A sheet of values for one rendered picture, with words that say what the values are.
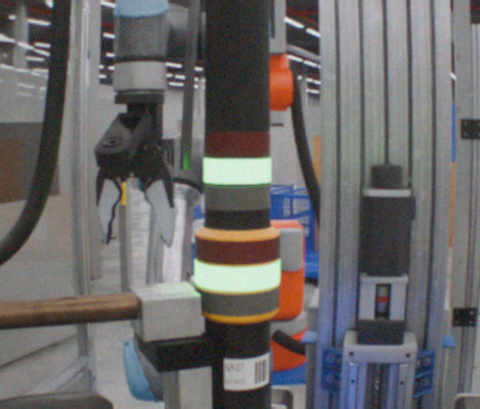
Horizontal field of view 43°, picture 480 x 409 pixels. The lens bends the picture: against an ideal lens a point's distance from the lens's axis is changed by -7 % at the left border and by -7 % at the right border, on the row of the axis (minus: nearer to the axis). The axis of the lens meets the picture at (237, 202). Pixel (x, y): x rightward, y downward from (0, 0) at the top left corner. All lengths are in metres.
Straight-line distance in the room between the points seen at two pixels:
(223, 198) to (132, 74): 0.57
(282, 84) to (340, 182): 3.15
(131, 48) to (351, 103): 0.48
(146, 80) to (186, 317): 0.59
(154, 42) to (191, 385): 0.62
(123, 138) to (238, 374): 0.53
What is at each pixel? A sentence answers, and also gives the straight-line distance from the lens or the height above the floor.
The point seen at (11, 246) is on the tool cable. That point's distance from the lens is 0.30.
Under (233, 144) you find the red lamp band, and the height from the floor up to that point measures 1.62.
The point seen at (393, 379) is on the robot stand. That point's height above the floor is 1.18.
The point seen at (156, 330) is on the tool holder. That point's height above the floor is 1.53.
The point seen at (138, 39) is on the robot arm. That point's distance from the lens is 0.88.
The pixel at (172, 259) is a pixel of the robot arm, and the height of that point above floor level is 1.40.
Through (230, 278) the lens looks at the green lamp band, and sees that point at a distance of 0.32.
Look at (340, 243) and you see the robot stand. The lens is 1.22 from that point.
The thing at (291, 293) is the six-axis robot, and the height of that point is 0.57.
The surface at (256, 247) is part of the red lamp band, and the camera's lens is 0.31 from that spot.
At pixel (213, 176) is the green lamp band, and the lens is 0.32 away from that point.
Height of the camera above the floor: 1.63
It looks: 6 degrees down
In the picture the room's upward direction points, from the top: straight up
